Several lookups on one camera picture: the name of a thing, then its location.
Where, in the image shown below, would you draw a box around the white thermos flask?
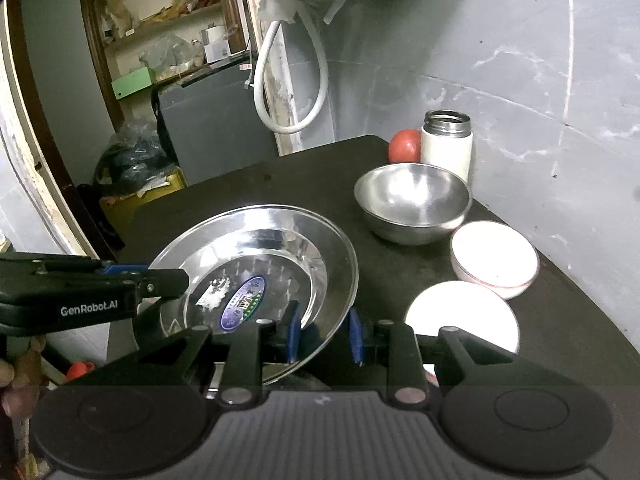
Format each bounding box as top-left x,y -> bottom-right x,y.
420,109 -> 474,186

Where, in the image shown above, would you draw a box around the steel bowl with sticker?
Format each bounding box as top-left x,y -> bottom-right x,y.
132,204 -> 360,386

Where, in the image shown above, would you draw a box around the red tomato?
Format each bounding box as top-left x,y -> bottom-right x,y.
389,129 -> 424,164

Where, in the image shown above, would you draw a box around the person's left hand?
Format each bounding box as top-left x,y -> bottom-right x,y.
0,335 -> 47,417

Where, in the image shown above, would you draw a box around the white red-rimmed bowl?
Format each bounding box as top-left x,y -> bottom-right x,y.
450,221 -> 540,301
404,281 -> 521,388

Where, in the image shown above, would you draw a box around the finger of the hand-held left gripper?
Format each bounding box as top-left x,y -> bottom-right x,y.
134,269 -> 192,307
90,259 -> 151,282

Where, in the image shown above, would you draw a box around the white box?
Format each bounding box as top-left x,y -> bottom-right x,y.
202,25 -> 232,64

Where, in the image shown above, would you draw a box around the green box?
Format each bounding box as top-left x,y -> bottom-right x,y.
111,66 -> 156,102

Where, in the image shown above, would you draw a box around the white hose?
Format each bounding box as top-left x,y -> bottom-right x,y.
252,7 -> 330,135

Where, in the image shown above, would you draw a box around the wooden wall shelf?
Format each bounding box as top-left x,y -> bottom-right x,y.
75,0 -> 251,131

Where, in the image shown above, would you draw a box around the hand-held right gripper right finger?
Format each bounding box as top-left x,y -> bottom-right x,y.
348,306 -> 547,406

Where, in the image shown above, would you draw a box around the black plastic bag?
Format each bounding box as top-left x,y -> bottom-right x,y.
92,120 -> 179,197

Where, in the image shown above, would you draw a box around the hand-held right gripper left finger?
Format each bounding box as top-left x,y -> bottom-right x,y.
107,301 -> 304,406

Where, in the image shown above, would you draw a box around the yellow bin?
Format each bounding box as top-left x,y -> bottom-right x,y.
99,167 -> 189,252

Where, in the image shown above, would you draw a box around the stainless steel bowl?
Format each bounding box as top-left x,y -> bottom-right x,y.
354,162 -> 473,246

